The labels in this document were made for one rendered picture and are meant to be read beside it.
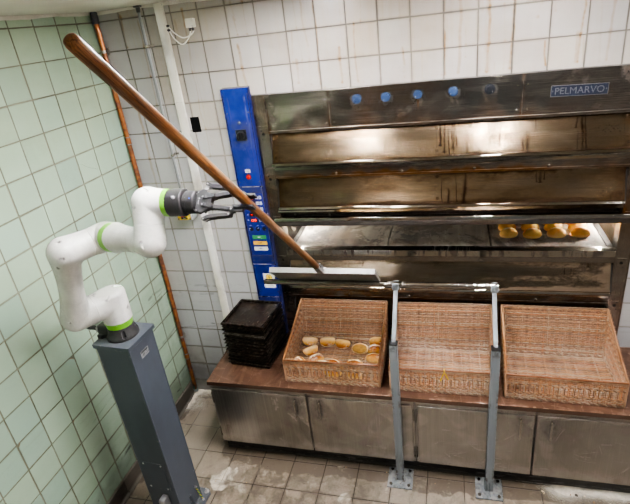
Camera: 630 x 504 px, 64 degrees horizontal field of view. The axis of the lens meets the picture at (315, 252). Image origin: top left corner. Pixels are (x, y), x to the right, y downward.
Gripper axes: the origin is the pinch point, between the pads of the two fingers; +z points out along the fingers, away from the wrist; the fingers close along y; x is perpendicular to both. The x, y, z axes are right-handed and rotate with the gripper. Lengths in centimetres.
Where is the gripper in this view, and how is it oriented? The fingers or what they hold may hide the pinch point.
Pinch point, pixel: (245, 201)
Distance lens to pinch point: 160.8
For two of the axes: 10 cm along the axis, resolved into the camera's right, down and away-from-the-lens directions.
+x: -2.4, -2.5, -9.4
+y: -0.7, 9.7, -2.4
